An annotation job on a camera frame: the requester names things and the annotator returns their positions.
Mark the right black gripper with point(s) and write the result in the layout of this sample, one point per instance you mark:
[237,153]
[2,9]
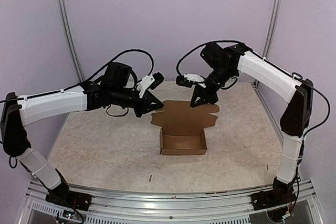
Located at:
[207,96]

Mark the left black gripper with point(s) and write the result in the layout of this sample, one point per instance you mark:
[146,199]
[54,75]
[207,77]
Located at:
[146,106]

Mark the brown cardboard box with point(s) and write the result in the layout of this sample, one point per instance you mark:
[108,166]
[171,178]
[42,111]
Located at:
[182,128]

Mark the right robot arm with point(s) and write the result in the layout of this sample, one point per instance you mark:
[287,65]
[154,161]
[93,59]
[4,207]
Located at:
[227,63]

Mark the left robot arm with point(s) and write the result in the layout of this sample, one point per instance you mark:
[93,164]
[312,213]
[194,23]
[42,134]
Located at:
[109,89]

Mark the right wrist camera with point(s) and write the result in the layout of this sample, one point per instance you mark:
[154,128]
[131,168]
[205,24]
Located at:
[188,80]

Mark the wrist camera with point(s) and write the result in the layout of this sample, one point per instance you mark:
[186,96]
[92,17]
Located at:
[188,80]
[150,81]

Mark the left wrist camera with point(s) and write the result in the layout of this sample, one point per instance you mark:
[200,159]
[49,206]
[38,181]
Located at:
[150,81]

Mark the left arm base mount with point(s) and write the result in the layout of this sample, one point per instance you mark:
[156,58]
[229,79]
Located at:
[74,200]

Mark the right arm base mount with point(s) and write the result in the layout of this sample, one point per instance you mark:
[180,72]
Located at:
[271,198]

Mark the right aluminium frame post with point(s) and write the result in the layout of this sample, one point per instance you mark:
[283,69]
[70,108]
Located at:
[271,28]

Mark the aluminium frame post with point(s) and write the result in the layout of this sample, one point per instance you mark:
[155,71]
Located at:
[69,39]
[271,28]

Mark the left aluminium frame post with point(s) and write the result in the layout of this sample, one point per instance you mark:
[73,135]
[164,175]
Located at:
[69,39]

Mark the front aluminium rail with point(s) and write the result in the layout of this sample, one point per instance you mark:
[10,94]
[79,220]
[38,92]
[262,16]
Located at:
[112,206]

